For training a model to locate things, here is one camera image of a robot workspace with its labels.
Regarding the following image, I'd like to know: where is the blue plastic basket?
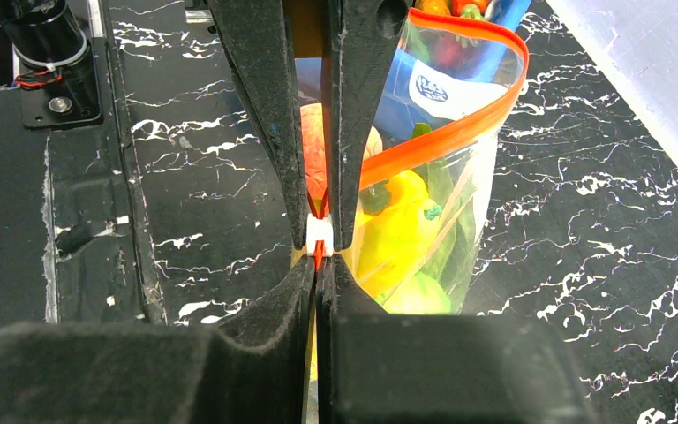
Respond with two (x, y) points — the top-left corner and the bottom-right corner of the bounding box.
(373, 1), (530, 148)

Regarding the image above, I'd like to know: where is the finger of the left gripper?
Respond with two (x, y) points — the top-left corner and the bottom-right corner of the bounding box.
(207, 0), (308, 249)
(321, 0), (411, 251)

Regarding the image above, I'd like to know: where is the green leaf vegetable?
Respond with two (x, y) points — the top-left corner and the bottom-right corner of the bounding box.
(414, 143), (481, 314)

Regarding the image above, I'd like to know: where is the yellow bell pepper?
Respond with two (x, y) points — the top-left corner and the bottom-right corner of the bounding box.
(355, 170), (442, 298)

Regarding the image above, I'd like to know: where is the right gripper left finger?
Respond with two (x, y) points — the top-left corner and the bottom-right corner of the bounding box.
(0, 257), (315, 423)

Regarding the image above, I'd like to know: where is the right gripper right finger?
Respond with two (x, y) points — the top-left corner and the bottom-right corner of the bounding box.
(315, 256), (597, 423)

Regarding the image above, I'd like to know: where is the clear zip top bag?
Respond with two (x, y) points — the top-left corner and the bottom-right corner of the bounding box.
(301, 6), (529, 314)

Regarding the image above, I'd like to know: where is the orange peach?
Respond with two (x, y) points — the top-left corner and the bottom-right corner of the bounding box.
(299, 103), (384, 203)

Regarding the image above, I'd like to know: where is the green custard apple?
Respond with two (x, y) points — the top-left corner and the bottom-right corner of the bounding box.
(380, 272), (452, 314)

